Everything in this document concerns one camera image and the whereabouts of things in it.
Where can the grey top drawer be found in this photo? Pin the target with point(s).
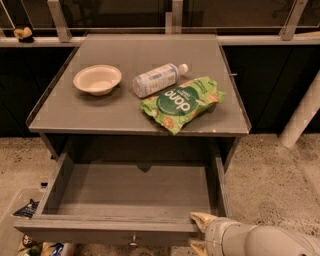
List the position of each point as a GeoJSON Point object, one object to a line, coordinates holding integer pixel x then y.
{"type": "Point", "coordinates": [130, 191]}

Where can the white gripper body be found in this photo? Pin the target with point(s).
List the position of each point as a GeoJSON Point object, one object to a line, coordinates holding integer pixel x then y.
{"type": "Point", "coordinates": [216, 235]}

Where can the dark blue snack bag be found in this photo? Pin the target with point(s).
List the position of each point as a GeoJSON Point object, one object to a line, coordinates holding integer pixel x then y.
{"type": "Point", "coordinates": [28, 210]}

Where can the grey drawer cabinet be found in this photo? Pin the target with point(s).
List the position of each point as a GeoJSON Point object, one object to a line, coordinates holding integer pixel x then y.
{"type": "Point", "coordinates": [63, 110]}

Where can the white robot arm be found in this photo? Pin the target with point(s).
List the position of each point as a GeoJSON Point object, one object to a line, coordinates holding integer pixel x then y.
{"type": "Point", "coordinates": [276, 241]}

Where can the clear plastic bin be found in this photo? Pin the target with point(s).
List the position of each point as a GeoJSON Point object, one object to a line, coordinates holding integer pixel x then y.
{"type": "Point", "coordinates": [10, 237]}

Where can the yellow black small object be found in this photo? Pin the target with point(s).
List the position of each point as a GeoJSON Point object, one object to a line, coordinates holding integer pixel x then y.
{"type": "Point", "coordinates": [23, 34]}

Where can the white paper bowl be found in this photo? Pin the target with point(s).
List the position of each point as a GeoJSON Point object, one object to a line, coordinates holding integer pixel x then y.
{"type": "Point", "coordinates": [97, 80]}

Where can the green snack bag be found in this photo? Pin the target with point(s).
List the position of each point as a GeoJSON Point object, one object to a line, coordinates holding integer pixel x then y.
{"type": "Point", "coordinates": [175, 108]}

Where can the brown snack bag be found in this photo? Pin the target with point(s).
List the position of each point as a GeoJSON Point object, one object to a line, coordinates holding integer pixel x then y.
{"type": "Point", "coordinates": [27, 242]}

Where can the metal window railing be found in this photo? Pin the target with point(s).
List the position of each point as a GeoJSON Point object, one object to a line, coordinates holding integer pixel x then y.
{"type": "Point", "coordinates": [66, 23]}

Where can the yellow chip bag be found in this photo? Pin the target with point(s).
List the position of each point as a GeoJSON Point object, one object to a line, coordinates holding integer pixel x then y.
{"type": "Point", "coordinates": [51, 249]}

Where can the white diagonal pole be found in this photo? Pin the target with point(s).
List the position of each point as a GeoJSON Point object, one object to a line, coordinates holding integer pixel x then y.
{"type": "Point", "coordinates": [303, 115]}

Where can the clear plastic water bottle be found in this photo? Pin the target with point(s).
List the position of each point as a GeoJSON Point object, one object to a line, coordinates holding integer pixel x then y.
{"type": "Point", "coordinates": [158, 79]}

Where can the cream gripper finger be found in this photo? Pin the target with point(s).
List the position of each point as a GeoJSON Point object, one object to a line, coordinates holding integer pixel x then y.
{"type": "Point", "coordinates": [198, 246]}
{"type": "Point", "coordinates": [202, 220]}

